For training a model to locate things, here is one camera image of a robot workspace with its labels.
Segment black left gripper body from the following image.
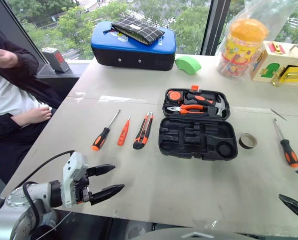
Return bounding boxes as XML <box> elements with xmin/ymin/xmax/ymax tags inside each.
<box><xmin>72</xmin><ymin>167</ymin><xmax>94</xmax><ymax>205</ymax></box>

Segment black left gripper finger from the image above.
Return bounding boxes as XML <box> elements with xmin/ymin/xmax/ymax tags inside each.
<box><xmin>86</xmin><ymin>163</ymin><xmax>116</xmax><ymax>178</ymax></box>
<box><xmin>89</xmin><ymin>184</ymin><xmax>125</xmax><ymax>207</ymax></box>

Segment black tool case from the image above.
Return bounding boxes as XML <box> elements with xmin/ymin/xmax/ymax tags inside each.
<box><xmin>158</xmin><ymin>84</ymin><xmax>239</xmax><ymax>162</ymax></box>

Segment wooden lock box brass latches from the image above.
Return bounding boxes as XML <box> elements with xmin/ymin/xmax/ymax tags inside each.
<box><xmin>250</xmin><ymin>40</ymin><xmax>298</xmax><ymax>88</ymax></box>

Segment person right hand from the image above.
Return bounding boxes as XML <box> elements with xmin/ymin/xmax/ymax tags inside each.
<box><xmin>13</xmin><ymin>106</ymin><xmax>52</xmax><ymax>127</ymax></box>

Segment person left hand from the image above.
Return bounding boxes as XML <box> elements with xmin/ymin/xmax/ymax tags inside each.
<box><xmin>0</xmin><ymin>44</ymin><xmax>18</xmax><ymax>70</ymax></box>

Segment orange voltage tester pen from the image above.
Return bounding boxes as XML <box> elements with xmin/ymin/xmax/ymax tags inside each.
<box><xmin>117</xmin><ymin>116</ymin><xmax>131</xmax><ymax>147</ymax></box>

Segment black orange utility knife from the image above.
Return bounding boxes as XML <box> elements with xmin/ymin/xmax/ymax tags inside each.
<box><xmin>132</xmin><ymin>111</ymin><xmax>154</xmax><ymax>150</ymax></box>

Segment thin metal tweezers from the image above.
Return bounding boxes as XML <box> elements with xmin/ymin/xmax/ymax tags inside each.
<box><xmin>270</xmin><ymin>108</ymin><xmax>287</xmax><ymax>122</ymax></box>

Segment dark tape roll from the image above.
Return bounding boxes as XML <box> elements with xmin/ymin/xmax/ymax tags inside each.
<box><xmin>239</xmin><ymin>133</ymin><xmax>257</xmax><ymax>150</ymax></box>

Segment orange black tape measure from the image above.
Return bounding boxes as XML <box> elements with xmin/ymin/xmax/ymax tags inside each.
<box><xmin>167</xmin><ymin>90</ymin><xmax>182</xmax><ymax>103</ymax></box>

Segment window sill ledge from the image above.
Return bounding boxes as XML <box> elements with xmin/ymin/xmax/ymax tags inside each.
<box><xmin>36</xmin><ymin>59</ymin><xmax>93</xmax><ymax>79</ymax></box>

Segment person in black jacket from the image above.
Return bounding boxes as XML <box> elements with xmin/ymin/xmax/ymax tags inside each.
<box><xmin>0</xmin><ymin>16</ymin><xmax>64</xmax><ymax>186</ymax></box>

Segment grey device red label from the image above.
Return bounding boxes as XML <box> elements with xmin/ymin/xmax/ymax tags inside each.
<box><xmin>41</xmin><ymin>47</ymin><xmax>70</xmax><ymax>73</ymax></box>

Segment blue black hard case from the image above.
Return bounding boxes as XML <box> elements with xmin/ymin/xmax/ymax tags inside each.
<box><xmin>90</xmin><ymin>20</ymin><xmax>176</xmax><ymax>72</ymax></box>

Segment green foam block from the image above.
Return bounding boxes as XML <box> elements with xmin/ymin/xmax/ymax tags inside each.
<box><xmin>174</xmin><ymin>55</ymin><xmax>202</xmax><ymax>76</ymax></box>

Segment plastic jar orange lid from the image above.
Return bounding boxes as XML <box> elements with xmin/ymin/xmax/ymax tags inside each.
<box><xmin>217</xmin><ymin>17</ymin><xmax>269</xmax><ymax>80</ymax></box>

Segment black checkered fabric pouch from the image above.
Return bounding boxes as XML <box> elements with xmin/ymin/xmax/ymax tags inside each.
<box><xmin>103</xmin><ymin>15</ymin><xmax>165</xmax><ymax>47</ymax></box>

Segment clear plastic bag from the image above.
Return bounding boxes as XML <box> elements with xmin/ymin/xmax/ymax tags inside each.
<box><xmin>216</xmin><ymin>0</ymin><xmax>298</xmax><ymax>81</ymax></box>

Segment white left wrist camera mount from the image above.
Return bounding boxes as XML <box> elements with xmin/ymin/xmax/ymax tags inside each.
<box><xmin>61</xmin><ymin>151</ymin><xmax>89</xmax><ymax>208</ymax></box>

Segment black orange handled screwdriver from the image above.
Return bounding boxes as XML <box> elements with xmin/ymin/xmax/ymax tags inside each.
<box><xmin>273</xmin><ymin>118</ymin><xmax>298</xmax><ymax>168</ymax></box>
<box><xmin>90</xmin><ymin>108</ymin><xmax>121</xmax><ymax>152</ymax></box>

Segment orange handled pliers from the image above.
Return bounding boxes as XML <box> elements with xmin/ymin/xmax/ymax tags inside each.
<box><xmin>166</xmin><ymin>104</ymin><xmax>205</xmax><ymax>115</ymax></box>

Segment claw hammer black orange handle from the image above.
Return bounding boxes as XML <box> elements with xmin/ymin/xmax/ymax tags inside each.
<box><xmin>183</xmin><ymin>92</ymin><xmax>227</xmax><ymax>118</ymax></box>

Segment dark window frame post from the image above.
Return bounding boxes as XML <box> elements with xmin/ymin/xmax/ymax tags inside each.
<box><xmin>200</xmin><ymin>0</ymin><xmax>232</xmax><ymax>57</ymax></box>

